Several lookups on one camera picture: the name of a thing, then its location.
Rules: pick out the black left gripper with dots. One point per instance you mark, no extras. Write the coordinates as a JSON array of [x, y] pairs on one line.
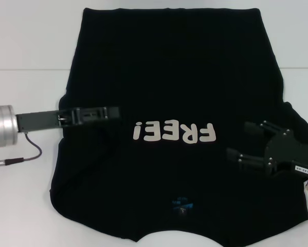
[[40, 120]]

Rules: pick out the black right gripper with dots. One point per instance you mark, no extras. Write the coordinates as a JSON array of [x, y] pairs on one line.
[[285, 149]]

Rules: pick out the black t-shirt with FREE print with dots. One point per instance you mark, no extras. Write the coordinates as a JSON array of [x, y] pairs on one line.
[[169, 77]]

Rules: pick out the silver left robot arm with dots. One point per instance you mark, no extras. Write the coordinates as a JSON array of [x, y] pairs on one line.
[[2, 128]]

